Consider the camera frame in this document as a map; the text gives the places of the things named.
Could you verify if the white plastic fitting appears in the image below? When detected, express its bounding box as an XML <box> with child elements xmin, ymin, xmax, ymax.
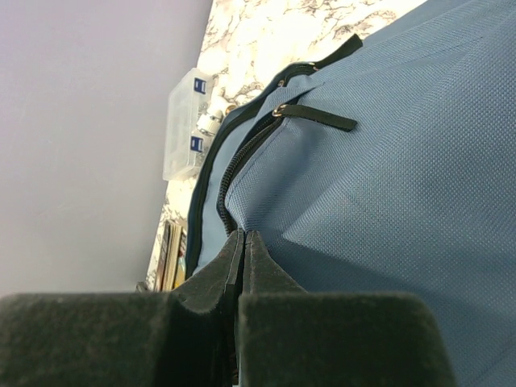
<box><xmin>197</xmin><ymin>95</ymin><xmax>237</xmax><ymax>136</ymax></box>

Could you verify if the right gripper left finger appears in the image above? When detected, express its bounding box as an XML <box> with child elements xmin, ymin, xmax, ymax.
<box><xmin>1</xmin><ymin>230</ymin><xmax>245</xmax><ymax>386</ymax></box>

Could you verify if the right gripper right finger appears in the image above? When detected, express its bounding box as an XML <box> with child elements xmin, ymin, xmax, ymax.
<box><xmin>238</xmin><ymin>231</ymin><xmax>456</xmax><ymax>386</ymax></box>

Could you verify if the yellow cover book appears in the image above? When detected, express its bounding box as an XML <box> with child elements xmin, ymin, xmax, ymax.
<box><xmin>171</xmin><ymin>223</ymin><xmax>187</xmax><ymax>289</ymax></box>

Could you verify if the dark sunset cover book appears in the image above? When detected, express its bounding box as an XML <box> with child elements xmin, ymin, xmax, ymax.
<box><xmin>154</xmin><ymin>221</ymin><xmax>173</xmax><ymax>291</ymax></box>

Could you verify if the clear plastic storage box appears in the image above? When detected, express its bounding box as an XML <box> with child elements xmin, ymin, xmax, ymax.
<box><xmin>162</xmin><ymin>68</ymin><xmax>212</xmax><ymax>181</ymax></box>

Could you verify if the blue student backpack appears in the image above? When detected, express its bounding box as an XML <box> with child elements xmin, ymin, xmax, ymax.
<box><xmin>186</xmin><ymin>1</ymin><xmax>515</xmax><ymax>386</ymax></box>

